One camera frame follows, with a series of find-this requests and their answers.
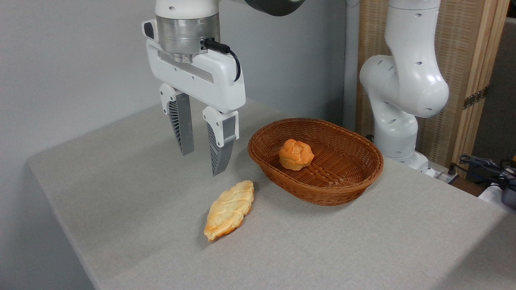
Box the dark metal screen hinge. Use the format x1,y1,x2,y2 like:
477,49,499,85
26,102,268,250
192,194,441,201
463,86,489,110

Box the wooden rattan folding screen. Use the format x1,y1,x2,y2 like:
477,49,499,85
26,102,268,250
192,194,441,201
356,0,510,178

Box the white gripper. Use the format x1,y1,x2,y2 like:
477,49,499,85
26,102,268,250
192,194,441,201
142,19,246,177

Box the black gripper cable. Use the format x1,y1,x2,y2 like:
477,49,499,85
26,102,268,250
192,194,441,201
204,38,241,82

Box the long braided bread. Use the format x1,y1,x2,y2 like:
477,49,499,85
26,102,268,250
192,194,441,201
204,180,255,242

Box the round orange bread roll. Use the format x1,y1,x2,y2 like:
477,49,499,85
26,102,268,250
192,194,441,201
279,139,315,171

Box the brown woven wicker basket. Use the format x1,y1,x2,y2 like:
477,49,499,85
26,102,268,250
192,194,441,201
248,118,384,206

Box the white power strip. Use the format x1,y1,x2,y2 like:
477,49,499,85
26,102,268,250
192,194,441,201
433,168,460,185

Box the blue-grey cable bundle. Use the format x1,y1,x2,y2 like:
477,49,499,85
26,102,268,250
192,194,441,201
458,154,516,190

